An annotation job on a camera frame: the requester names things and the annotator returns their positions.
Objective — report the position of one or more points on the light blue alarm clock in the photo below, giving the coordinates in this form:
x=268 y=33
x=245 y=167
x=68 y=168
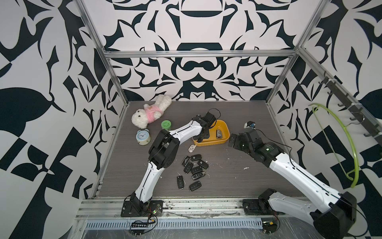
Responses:
x=143 y=137

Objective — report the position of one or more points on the black car key bottom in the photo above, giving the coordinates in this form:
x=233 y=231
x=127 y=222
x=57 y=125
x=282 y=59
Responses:
x=194 y=186

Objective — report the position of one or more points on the white slotted cable duct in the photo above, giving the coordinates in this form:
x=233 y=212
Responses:
x=206 y=223

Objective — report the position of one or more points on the white plush dog pink shirt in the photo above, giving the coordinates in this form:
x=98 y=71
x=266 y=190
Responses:
x=150 y=113

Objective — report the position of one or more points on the silver black BMW key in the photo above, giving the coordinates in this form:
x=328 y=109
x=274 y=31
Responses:
x=218 y=134

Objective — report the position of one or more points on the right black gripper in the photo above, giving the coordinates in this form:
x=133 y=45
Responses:
x=238 y=139

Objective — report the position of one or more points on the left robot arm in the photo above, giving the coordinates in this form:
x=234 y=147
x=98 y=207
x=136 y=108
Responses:
x=163 y=152

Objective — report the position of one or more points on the black flip key slanted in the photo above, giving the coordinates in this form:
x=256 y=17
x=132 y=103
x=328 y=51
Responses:
x=186 y=160

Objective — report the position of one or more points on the black wall hook rack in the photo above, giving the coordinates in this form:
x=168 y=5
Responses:
x=360 y=114

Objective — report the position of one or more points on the black car key top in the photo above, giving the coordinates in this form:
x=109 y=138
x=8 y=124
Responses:
x=196 y=157

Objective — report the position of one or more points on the yellow plastic storage box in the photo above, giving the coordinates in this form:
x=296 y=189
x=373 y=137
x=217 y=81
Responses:
x=221 y=125

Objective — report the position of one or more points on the aluminium frame back bar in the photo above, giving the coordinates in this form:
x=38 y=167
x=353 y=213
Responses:
x=199 y=53

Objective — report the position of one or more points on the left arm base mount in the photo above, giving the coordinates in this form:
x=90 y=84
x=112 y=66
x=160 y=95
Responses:
x=130 y=209

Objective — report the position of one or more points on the black chrome-edged car key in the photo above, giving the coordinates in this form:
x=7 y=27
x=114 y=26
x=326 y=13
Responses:
x=198 y=176

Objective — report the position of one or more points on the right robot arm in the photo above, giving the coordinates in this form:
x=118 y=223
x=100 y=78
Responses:
x=331 y=212

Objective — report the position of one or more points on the green plastic clothes hanger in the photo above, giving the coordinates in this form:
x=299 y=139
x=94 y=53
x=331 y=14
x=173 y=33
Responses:
x=339 y=150

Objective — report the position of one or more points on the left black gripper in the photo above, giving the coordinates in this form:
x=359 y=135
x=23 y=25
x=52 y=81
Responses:
x=207 y=135

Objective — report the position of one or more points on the white silver car key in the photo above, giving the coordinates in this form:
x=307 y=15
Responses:
x=192 y=148

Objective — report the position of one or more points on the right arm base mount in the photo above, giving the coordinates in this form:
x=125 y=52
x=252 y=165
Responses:
x=259 y=206

